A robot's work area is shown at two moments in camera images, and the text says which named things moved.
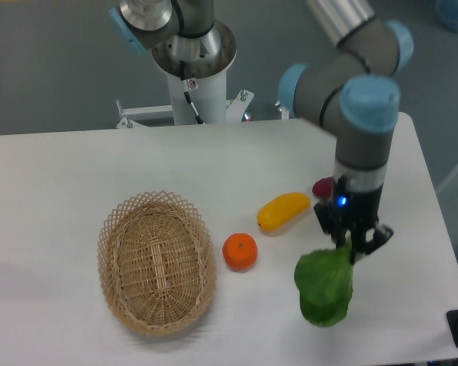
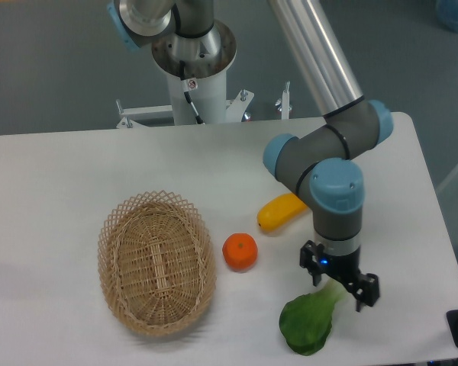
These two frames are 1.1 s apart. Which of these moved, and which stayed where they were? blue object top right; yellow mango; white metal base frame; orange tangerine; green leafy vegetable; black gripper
Moved: black gripper; green leafy vegetable
Stayed: blue object top right; orange tangerine; white metal base frame; yellow mango
